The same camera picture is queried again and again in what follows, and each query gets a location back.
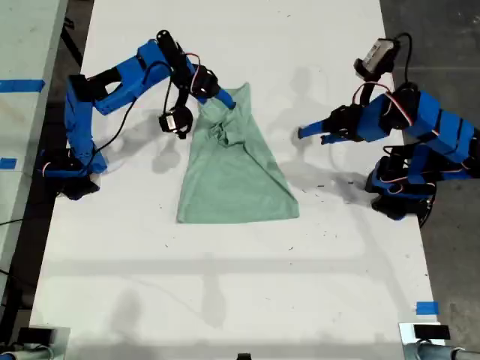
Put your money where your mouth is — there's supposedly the pale green T-shirt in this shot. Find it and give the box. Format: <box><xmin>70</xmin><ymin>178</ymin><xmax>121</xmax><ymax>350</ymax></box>
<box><xmin>175</xmin><ymin>82</ymin><xmax>301</xmax><ymax>225</ymax></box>

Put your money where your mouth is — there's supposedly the black stand rod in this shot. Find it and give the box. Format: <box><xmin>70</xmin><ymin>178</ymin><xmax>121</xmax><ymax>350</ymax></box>
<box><xmin>59</xmin><ymin>14</ymin><xmax>84</xmax><ymax>69</ymax></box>

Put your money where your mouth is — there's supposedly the long blue tape strip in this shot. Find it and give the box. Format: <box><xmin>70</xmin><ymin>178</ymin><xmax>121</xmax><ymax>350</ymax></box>
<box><xmin>0</xmin><ymin>79</ymin><xmax>47</xmax><ymax>94</ymax></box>

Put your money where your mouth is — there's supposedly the pale grey side table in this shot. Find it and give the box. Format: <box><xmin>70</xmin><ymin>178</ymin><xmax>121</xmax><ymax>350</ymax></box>
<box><xmin>0</xmin><ymin>0</ymin><xmax>69</xmax><ymax>301</ymax></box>

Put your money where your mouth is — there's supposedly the square blue tape piece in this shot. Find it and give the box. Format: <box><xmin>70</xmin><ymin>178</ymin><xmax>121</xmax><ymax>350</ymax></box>
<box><xmin>415</xmin><ymin>301</ymin><xmax>440</xmax><ymax>316</ymax></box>

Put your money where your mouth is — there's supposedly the white mounting plate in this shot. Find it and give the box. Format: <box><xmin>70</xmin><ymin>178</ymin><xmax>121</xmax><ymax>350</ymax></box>
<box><xmin>398</xmin><ymin>322</ymin><xmax>451</xmax><ymax>344</ymax></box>

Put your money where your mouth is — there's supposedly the small black box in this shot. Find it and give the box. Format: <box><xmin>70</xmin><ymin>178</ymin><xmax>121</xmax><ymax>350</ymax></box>
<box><xmin>413</xmin><ymin>324</ymin><xmax>451</xmax><ymax>341</ymax></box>
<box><xmin>16</xmin><ymin>327</ymin><xmax>53</xmax><ymax>344</ymax></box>

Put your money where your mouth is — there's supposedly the black camera stalk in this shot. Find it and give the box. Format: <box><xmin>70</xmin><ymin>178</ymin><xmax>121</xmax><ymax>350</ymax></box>
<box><xmin>172</xmin><ymin>70</ymin><xmax>193</xmax><ymax>112</ymax></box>
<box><xmin>358</xmin><ymin>76</ymin><xmax>382</xmax><ymax>110</ymax></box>

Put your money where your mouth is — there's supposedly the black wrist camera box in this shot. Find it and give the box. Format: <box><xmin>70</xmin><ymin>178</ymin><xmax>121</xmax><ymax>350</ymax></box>
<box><xmin>354</xmin><ymin>37</ymin><xmax>401</xmax><ymax>82</ymax></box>
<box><xmin>158</xmin><ymin>106</ymin><xmax>195</xmax><ymax>140</ymax></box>

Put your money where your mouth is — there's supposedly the black base cable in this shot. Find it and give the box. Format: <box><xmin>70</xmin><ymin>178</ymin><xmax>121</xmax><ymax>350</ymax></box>
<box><xmin>418</xmin><ymin>190</ymin><xmax>438</xmax><ymax>229</ymax></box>

